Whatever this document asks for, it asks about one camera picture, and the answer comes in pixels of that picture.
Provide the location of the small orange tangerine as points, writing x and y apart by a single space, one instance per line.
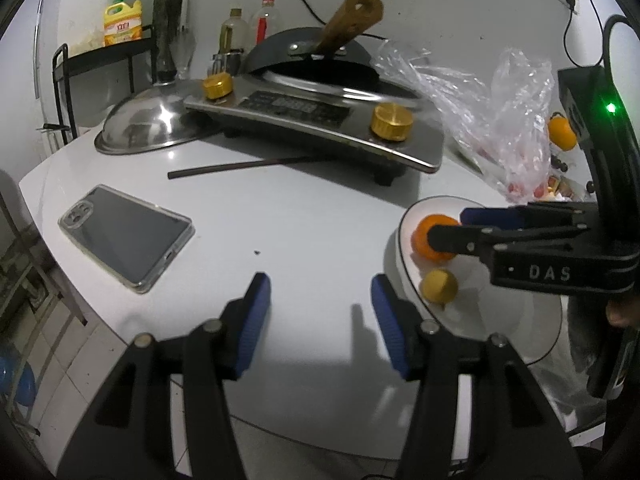
421 240

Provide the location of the dark oil bottle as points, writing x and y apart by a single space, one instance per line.
232 30

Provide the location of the clear plastic bag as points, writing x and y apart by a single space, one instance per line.
505 125

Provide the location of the clear bottle with red cap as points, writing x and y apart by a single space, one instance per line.
262 22

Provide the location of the smartphone in clear case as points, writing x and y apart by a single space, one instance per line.
120 235

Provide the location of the gold cooker knob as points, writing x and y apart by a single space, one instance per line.
217 87
391 122

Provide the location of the white wall pipe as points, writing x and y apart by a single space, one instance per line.
37 60

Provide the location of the steel cup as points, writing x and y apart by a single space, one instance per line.
225 62

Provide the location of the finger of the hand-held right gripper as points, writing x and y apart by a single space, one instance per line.
487 216
450 242

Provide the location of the domed steel pot lid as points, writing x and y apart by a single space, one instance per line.
145 125

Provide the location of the person's right hand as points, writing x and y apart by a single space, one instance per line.
622 312

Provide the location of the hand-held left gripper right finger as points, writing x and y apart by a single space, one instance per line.
390 330

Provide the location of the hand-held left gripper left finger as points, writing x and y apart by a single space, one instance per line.
252 325

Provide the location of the dark chopstick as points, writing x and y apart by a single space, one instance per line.
225 166

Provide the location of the yellow detergent bottle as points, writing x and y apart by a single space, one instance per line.
122 25

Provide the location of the steel induction cooker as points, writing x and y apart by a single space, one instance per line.
350 135

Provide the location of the white round plate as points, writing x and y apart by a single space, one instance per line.
470 320

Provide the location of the blue plastic container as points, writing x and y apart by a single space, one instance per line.
17 385

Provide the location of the black metal rack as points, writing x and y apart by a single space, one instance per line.
100 57

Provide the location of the small yellow longan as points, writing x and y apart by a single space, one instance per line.
439 286

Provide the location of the orange with stem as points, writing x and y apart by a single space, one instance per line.
562 135

